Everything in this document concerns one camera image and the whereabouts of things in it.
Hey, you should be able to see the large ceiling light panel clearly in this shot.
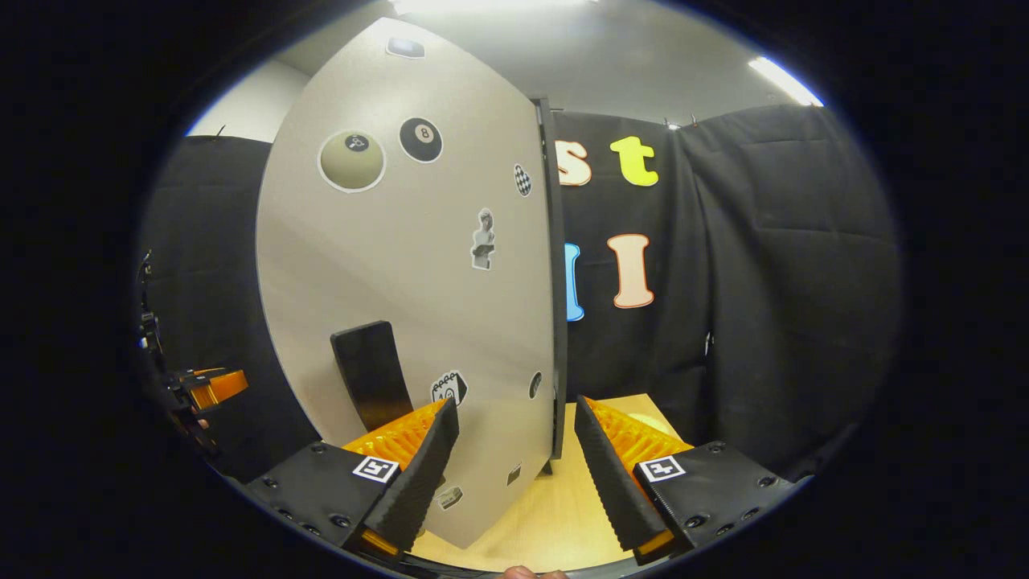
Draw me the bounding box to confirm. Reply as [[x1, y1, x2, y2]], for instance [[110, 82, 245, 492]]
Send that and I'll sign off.
[[390, 0, 600, 16]]

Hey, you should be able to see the dark grey cabinet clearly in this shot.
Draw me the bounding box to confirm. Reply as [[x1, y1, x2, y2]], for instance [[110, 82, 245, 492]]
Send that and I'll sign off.
[[533, 96, 570, 477]]

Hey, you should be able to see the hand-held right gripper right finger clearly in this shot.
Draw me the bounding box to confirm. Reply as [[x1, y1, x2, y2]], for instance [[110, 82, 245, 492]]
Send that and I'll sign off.
[[573, 396, 793, 566]]

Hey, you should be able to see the black backdrop cloth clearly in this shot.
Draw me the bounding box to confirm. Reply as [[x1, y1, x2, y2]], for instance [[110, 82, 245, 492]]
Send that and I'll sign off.
[[137, 105, 901, 483]]

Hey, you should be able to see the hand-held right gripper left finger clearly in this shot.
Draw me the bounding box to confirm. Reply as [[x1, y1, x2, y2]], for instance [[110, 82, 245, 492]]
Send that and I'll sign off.
[[244, 396, 461, 561]]

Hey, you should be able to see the grey cabinet door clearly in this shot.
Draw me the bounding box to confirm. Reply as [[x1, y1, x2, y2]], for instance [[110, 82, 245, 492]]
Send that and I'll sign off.
[[256, 16, 564, 550]]

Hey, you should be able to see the pale yellow textured ball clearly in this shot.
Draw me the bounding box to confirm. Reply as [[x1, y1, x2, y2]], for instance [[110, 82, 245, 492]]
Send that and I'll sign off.
[[625, 412, 677, 442]]

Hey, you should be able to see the black door handle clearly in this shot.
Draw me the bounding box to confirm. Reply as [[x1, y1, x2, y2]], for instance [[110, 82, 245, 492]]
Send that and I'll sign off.
[[330, 320, 416, 434]]

